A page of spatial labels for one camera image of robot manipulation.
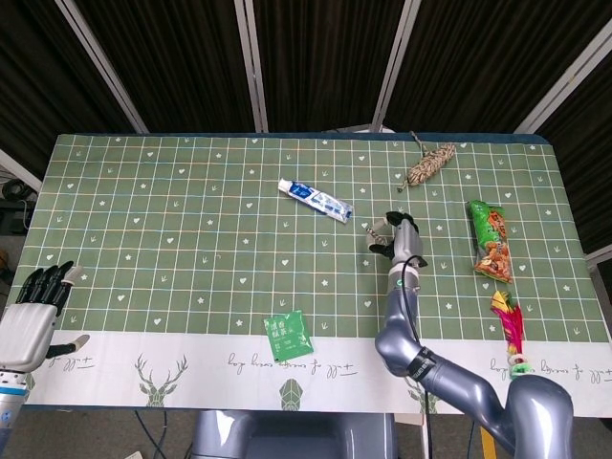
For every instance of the white partition frame post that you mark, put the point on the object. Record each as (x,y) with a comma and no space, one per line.
(394,62)
(102,64)
(564,86)
(251,62)

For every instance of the black equipment on floor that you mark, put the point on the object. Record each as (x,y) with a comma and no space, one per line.
(12,210)

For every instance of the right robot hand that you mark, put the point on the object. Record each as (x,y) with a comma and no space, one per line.
(408,239)

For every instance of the green grid tablecloth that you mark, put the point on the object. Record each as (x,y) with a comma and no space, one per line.
(191,239)

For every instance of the white side frame bar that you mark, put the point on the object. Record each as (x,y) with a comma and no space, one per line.
(19,169)

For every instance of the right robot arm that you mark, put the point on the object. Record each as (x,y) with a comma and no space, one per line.
(401,315)

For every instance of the green snack bag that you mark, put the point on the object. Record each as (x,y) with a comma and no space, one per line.
(492,239)

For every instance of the blue white toothpaste tube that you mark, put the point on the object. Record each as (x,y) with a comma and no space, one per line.
(315,200)

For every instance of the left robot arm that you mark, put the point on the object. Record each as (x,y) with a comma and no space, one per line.
(9,406)

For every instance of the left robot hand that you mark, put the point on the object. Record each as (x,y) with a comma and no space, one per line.
(24,330)

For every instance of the grey robot torso base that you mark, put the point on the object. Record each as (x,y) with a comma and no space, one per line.
(287,440)

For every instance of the green tea packet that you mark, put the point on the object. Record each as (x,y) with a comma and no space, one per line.
(287,337)

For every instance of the colourful feather shuttlecock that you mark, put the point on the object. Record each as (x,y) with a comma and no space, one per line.
(511,325)

